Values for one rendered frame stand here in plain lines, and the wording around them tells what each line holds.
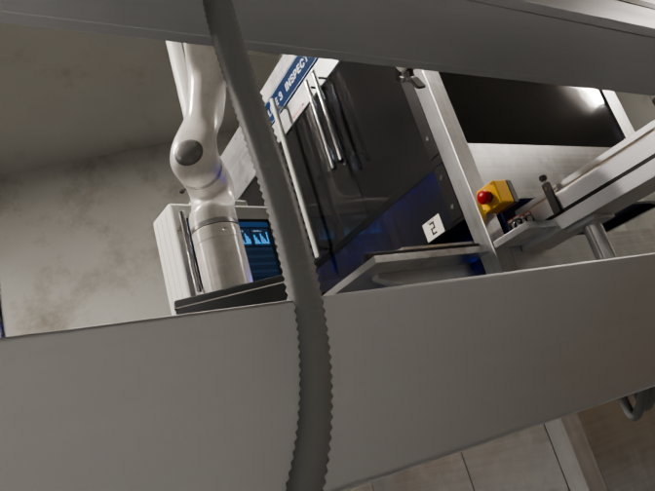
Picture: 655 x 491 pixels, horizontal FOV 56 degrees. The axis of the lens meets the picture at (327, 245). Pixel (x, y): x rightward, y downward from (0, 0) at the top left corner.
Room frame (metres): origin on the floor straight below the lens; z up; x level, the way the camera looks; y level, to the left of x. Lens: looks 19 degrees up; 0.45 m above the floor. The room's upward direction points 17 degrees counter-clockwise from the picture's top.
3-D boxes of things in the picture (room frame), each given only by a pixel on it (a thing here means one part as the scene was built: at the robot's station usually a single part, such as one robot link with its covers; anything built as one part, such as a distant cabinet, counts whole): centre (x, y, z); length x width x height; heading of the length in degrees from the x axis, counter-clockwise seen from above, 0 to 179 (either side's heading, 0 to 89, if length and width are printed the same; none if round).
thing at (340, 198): (2.28, -0.04, 1.50); 0.47 x 0.01 x 0.59; 34
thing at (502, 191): (1.64, -0.50, 0.99); 0.08 x 0.07 x 0.07; 124
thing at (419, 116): (1.74, -0.40, 1.40); 0.05 x 0.01 x 0.80; 34
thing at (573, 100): (1.95, -0.84, 1.50); 0.85 x 0.01 x 0.59; 124
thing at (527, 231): (1.65, -0.54, 0.87); 0.14 x 0.13 x 0.02; 124
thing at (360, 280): (1.88, -0.11, 0.87); 0.70 x 0.48 x 0.02; 34
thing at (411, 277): (1.67, -0.24, 0.79); 0.34 x 0.03 x 0.13; 124
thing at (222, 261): (1.42, 0.26, 0.95); 0.19 x 0.19 x 0.18
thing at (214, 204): (1.45, 0.26, 1.16); 0.19 x 0.12 x 0.24; 179
